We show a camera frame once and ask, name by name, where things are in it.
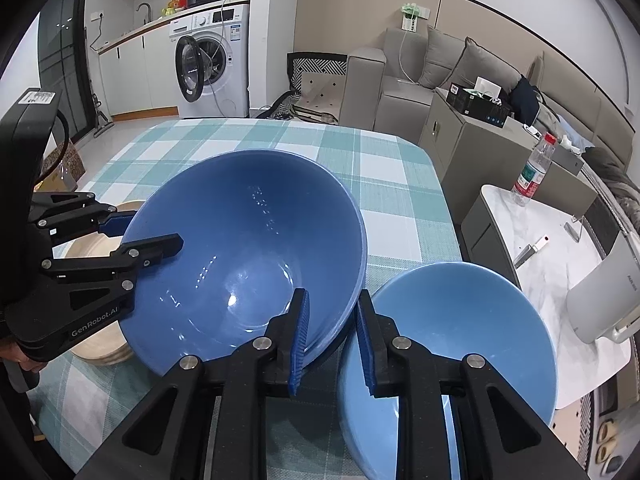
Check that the teal checked tablecloth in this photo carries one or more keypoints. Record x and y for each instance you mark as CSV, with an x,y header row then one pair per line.
x,y
390,195

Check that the grey floor mop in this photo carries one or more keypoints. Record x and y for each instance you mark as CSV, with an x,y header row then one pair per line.
x,y
100,120

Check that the yellow bottle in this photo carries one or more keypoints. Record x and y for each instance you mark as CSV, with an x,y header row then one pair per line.
x,y
173,5

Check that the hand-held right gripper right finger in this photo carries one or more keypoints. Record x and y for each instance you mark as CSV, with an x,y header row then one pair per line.
x,y
365,350

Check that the grey cushion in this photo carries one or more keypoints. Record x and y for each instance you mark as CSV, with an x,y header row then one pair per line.
x,y
485,65
440,57

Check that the white washing machine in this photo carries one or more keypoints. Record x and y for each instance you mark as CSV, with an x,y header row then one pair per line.
x,y
225,45

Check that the green wall charger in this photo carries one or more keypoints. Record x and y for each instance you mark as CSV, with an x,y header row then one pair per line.
x,y
412,15

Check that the white kitchen base cabinets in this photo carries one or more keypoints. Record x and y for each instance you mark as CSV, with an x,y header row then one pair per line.
x,y
135,75

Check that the white box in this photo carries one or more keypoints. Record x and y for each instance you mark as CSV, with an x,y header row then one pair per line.
x,y
487,85

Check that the white electric kettle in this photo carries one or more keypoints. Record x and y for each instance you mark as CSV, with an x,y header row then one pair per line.
x,y
607,290

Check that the person's left hand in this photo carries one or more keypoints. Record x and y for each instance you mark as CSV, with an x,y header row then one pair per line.
x,y
22,355

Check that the metal phone stand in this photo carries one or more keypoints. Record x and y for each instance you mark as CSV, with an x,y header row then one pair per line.
x,y
575,230

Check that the dark blue bowl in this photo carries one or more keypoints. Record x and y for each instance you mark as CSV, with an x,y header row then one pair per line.
x,y
240,240

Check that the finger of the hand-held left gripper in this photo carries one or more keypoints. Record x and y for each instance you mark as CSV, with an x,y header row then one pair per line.
x,y
114,223
155,250

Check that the clear water bottle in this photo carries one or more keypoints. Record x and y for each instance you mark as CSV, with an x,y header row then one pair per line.
x,y
532,172

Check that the curved metal faucet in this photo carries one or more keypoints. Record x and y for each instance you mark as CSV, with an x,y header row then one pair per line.
x,y
145,7

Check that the dark navy cushion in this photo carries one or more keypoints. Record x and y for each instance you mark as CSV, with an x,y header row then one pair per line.
x,y
525,97

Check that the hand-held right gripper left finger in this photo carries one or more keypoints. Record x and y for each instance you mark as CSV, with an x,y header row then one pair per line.
x,y
299,345

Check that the grey sofa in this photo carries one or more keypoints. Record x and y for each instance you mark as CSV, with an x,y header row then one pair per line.
x,y
367,85

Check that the cream plate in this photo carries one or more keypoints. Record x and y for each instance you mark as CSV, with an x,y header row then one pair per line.
x,y
102,353
90,249
109,361

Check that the brown patterned box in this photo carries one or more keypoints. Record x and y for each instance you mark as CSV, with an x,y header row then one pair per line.
x,y
70,165

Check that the black framed glass door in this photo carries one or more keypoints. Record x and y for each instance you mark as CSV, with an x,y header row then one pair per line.
x,y
62,60

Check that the grey side cabinet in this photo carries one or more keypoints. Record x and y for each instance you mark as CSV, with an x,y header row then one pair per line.
x,y
465,150

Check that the light blue bowl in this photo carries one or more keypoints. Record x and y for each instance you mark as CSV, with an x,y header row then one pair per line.
x,y
450,340

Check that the white marble side table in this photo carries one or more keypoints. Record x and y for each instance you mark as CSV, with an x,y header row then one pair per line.
x,y
545,300

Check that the black box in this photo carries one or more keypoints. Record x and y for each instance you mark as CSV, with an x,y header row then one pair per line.
x,y
475,102

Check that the small white stick device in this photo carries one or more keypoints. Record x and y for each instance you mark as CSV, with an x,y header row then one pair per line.
x,y
531,251

